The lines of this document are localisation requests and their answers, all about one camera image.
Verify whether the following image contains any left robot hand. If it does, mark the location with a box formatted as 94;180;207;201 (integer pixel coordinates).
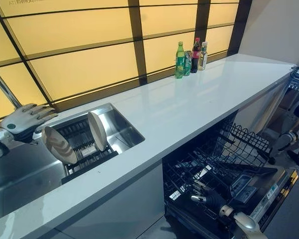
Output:
1;103;58;144

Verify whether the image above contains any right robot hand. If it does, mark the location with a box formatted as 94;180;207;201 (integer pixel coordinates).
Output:
190;180;229;213

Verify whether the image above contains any open dishwasher door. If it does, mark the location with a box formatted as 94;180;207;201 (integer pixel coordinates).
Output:
164;163;299;239

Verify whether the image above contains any cream round plate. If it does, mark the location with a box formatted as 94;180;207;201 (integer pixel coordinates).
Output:
87;111;108;152
41;126;78;165

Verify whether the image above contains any stainless steel sink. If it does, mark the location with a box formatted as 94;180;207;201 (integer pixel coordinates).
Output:
0;103;146;223

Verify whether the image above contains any black dish drying rack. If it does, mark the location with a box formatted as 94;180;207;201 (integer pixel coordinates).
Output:
51;116;119;185

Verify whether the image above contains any yellow backlit dark-framed window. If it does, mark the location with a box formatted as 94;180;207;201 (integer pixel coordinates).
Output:
0;0;253;125

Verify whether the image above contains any white cabinet front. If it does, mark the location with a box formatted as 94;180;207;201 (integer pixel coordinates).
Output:
53;163;166;239

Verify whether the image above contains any silver standing robot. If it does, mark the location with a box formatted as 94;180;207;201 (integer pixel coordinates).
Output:
268;93;299;167

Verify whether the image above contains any green drink can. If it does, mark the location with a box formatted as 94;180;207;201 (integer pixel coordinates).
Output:
183;50;193;76

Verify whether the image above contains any green soda bottle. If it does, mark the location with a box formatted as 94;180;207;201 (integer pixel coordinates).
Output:
174;41;186;80

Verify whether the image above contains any clear bottle yellow liquid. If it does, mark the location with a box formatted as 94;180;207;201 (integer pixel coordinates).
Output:
197;41;208;72

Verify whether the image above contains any cola bottle red cap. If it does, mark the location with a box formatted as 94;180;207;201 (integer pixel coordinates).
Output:
190;37;201;74

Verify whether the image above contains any black wire dishwasher rack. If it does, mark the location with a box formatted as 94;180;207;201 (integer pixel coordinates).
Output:
163;117;279;207

